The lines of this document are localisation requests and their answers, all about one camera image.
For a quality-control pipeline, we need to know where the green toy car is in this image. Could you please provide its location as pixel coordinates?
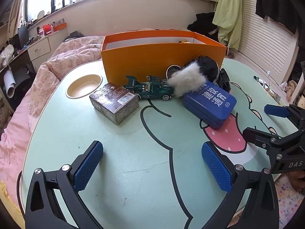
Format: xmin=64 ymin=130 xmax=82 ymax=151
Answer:
xmin=123 ymin=76 xmax=175 ymax=101

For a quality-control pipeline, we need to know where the blue tin box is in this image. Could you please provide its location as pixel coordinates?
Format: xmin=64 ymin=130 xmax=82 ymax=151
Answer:
xmin=183 ymin=81 xmax=237 ymax=129

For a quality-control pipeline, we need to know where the brown tea carton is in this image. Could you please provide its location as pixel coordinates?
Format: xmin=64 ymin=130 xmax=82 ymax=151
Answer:
xmin=89 ymin=83 xmax=139 ymax=125

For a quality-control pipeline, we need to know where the black clothes pile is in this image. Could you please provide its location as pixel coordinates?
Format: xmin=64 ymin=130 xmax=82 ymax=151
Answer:
xmin=187 ymin=12 xmax=218 ymax=41

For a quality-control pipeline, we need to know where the black fabric pouch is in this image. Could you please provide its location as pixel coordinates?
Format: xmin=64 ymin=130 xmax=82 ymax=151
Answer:
xmin=197 ymin=56 xmax=231 ymax=93

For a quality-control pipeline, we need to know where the black monitor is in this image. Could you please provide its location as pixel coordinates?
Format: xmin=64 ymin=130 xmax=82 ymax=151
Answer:
xmin=18 ymin=25 xmax=29 ymax=49

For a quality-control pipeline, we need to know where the black hanging garment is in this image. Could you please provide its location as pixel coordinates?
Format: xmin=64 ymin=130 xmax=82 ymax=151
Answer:
xmin=255 ymin=0 xmax=302 ymax=35

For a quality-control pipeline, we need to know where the orange desk organizer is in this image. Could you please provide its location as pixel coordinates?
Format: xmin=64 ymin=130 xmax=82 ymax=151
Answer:
xmin=53 ymin=23 xmax=67 ymax=31

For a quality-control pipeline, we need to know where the rolled white paper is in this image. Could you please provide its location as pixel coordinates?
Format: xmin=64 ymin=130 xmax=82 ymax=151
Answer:
xmin=4 ymin=69 xmax=17 ymax=98

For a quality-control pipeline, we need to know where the white fur scrunchie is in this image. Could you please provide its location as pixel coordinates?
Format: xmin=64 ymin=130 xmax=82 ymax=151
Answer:
xmin=168 ymin=60 xmax=208 ymax=98

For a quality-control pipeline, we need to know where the pink floral quilt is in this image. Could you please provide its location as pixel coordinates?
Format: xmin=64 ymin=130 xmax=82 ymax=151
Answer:
xmin=26 ymin=35 xmax=106 ymax=134

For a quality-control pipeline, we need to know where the orange cardboard box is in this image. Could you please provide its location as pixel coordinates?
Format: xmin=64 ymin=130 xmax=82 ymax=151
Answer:
xmin=101 ymin=30 xmax=226 ymax=86

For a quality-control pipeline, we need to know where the red container on desk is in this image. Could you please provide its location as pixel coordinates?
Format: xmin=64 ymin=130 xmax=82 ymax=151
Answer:
xmin=42 ymin=24 xmax=54 ymax=36

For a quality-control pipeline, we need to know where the white drawer cabinet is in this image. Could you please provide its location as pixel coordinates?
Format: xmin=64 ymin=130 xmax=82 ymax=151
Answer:
xmin=27 ymin=28 xmax=68 ymax=72

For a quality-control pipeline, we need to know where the green hanging garment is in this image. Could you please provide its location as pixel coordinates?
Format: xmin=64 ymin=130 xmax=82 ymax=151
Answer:
xmin=213 ymin=0 xmax=242 ymax=50

